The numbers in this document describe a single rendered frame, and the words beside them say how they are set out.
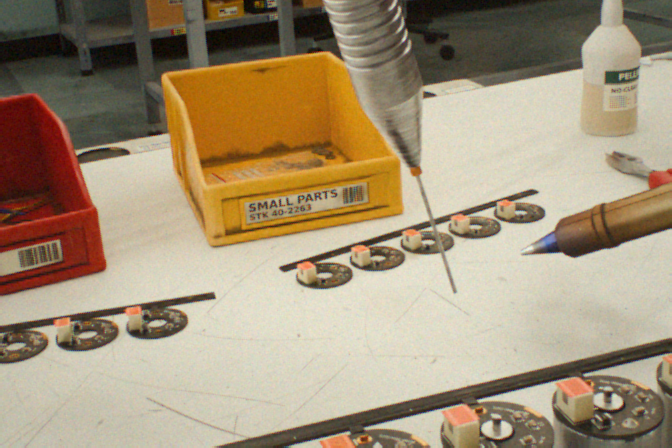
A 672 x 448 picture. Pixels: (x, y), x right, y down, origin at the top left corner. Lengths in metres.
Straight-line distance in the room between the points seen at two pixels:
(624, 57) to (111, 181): 0.30
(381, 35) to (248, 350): 0.26
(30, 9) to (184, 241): 4.15
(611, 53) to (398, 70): 0.46
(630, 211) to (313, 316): 0.25
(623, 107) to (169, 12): 3.76
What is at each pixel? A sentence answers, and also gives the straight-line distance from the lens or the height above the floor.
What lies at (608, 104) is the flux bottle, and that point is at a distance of 0.63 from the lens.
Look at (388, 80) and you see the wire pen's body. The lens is 0.16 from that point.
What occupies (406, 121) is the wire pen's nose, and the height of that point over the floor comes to 0.90.
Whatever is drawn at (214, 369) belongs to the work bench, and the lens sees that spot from 0.39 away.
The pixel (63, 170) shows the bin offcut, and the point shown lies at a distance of 0.53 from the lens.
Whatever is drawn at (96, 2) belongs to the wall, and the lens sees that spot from 4.69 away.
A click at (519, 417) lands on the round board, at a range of 0.24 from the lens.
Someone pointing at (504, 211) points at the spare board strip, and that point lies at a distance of 0.51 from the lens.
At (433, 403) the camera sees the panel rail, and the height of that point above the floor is 0.81.
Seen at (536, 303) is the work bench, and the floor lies 0.75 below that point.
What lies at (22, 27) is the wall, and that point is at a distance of 4.65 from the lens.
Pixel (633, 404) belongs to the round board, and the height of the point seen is 0.81.
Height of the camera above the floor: 0.94
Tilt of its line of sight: 21 degrees down
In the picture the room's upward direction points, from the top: 4 degrees counter-clockwise
